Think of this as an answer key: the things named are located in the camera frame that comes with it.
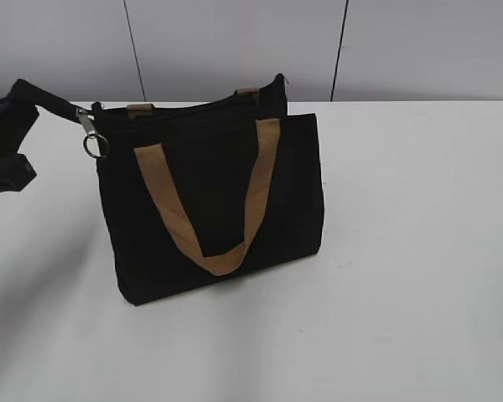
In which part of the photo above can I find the tan bag handle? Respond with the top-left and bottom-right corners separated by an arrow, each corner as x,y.
134,118 -> 281,276
126,88 -> 261,119

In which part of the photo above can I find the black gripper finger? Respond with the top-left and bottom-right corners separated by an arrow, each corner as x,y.
0,153 -> 37,193
0,98 -> 39,153

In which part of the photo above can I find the rear tan bag handle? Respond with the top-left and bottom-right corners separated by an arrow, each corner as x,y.
126,88 -> 261,119

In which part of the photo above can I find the silver zipper pull clasp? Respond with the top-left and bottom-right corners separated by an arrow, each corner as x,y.
75,108 -> 110,159

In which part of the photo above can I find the black canvas tote bag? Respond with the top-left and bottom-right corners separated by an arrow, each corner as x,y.
7,75 -> 324,306

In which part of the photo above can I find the front tan bag handle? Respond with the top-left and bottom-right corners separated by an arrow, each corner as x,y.
134,118 -> 281,276

